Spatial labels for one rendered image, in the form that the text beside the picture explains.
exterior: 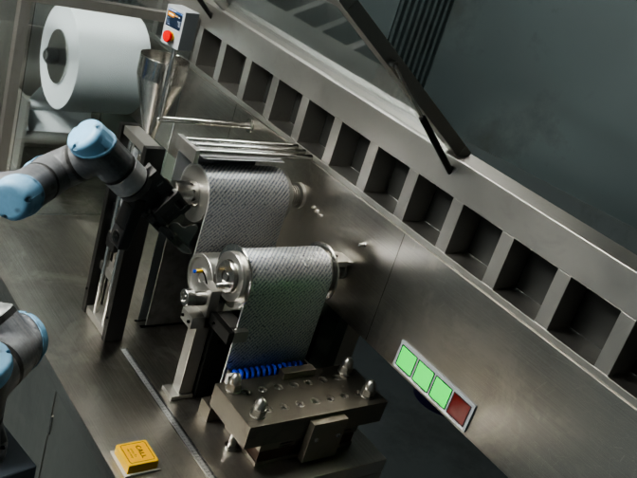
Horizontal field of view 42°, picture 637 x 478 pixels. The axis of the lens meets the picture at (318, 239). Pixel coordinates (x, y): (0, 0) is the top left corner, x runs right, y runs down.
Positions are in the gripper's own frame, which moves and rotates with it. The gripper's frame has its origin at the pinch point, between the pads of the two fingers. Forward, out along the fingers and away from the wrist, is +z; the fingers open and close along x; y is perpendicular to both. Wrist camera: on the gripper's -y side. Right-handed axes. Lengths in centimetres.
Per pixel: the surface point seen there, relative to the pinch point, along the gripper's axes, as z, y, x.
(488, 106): 188, 153, 137
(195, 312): 21.9, -8.3, 4.9
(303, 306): 36.1, 10.8, -4.5
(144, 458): 22.0, -36.1, -16.4
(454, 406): 47, 19, -45
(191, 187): 10.0, 10.9, 25.0
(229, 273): 16.0, 3.6, 0.5
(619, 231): 216, 143, 51
